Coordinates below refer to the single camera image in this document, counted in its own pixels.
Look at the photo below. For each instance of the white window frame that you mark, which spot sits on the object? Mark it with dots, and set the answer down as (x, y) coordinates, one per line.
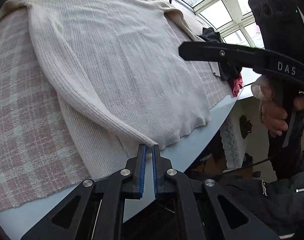
(235, 7)

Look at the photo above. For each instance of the pink garment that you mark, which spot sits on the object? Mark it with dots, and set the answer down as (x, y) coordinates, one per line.
(238, 86)

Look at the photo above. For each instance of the black garment with yellow print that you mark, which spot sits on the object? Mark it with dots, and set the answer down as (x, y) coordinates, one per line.
(210, 33)

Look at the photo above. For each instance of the person's right hand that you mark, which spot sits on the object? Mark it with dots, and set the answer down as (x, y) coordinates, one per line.
(273, 116)

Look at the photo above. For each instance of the small black hanging object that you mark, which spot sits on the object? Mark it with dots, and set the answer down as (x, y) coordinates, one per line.
(245, 126)

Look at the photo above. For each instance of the person's dark jacket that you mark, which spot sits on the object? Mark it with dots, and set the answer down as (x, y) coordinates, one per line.
(279, 205)

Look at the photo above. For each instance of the white lace cloth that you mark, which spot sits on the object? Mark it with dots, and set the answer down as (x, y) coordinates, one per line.
(231, 142)

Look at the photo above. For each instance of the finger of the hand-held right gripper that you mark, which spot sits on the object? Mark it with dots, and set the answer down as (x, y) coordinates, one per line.
(216, 52)

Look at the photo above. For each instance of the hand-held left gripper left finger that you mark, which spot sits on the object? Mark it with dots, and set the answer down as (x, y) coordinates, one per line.
(142, 170)

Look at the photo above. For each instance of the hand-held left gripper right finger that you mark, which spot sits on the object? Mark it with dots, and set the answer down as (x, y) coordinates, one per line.
(155, 172)

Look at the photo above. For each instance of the cream knit sweater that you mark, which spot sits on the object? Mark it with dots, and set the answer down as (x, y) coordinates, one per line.
(117, 55)

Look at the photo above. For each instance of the pink checked blanket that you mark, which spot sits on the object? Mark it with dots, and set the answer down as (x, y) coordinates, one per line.
(22, 105)

